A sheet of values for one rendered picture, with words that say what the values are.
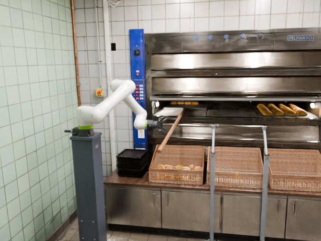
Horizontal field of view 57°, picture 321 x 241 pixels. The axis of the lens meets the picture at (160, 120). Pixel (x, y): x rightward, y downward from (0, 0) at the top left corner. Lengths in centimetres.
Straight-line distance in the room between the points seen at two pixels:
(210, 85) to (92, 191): 165
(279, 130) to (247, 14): 127
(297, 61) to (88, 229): 259
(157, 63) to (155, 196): 143
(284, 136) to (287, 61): 79
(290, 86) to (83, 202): 233
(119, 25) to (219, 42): 112
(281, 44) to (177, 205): 195
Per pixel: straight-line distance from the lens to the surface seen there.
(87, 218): 280
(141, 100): 339
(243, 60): 330
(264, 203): 303
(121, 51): 346
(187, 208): 312
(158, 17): 338
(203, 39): 331
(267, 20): 335
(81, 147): 256
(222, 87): 330
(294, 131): 349
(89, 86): 361
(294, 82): 340
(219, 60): 329
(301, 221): 323
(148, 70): 338
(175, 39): 334
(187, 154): 341
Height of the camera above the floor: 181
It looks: 11 degrees down
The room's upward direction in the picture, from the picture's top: 1 degrees counter-clockwise
